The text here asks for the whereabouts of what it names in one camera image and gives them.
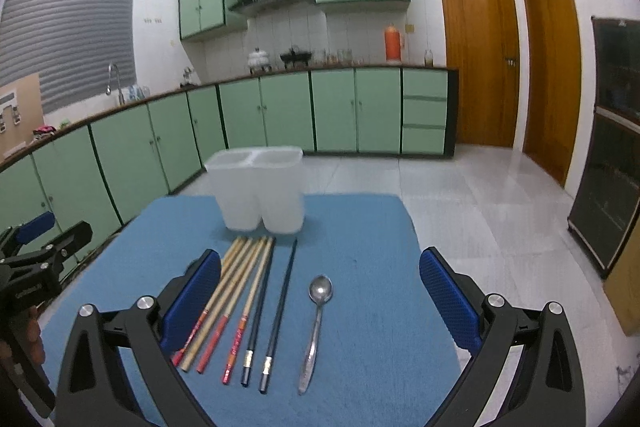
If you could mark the plain bamboo chopstick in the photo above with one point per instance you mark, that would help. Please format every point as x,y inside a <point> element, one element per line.
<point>233,269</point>

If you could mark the grey window blind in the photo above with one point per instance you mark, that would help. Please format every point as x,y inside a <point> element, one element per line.
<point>69,44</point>

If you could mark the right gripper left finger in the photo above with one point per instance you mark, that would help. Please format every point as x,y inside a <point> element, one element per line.
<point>94,388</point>

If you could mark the black wok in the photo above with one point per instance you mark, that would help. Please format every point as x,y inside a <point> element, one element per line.
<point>295,58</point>

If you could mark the chrome sink faucet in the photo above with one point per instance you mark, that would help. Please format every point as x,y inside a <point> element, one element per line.
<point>114,76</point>

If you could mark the metal spoon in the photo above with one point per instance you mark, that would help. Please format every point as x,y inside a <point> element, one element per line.
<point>320,292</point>

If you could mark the cardboard board with scale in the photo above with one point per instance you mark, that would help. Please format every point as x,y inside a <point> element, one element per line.
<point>21,114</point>

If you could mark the blue table mat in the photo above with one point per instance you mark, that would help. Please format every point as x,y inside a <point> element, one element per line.
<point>385,357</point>

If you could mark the black glass cabinet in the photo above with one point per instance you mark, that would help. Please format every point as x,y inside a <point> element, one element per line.
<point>606,206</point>

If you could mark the red-tipped bamboo chopstick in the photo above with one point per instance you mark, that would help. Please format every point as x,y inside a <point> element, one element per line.
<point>228,303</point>
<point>226,264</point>

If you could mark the glass jar on counter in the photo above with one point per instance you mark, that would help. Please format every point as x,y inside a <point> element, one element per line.
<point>428,58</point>

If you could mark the right wooden door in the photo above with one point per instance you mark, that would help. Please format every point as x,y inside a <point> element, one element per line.
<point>555,85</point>

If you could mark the wooden door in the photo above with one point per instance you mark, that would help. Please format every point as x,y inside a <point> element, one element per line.
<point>482,45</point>
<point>555,85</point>

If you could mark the left hand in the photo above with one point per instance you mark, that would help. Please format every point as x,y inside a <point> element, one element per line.
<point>26,330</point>

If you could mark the cardboard box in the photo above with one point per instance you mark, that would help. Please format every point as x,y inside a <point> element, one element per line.
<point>622,286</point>

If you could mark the red-orange tipped bamboo chopstick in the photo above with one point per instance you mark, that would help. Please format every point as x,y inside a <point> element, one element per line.
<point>248,305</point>

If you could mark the white cooking pot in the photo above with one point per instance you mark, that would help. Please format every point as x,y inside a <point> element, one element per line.
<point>258,61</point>

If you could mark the orange thermos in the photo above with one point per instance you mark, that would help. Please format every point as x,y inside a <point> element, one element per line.
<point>393,44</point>

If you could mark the left wooden door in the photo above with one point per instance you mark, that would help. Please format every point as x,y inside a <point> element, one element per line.
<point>482,45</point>

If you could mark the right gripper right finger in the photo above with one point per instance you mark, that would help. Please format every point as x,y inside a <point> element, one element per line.
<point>547,388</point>

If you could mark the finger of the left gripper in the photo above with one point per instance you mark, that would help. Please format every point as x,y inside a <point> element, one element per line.
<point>65,245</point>
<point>14,238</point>

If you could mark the green lower kitchen cabinets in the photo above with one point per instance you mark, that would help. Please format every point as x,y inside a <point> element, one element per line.
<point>107,169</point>

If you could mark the black range hood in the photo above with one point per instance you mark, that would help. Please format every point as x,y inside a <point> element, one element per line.
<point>252,8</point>

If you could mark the white twin utensil holder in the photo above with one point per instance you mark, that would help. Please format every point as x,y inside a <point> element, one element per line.
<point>259,187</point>

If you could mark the black chopstick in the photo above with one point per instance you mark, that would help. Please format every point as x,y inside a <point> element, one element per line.
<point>276,324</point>
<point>251,345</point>

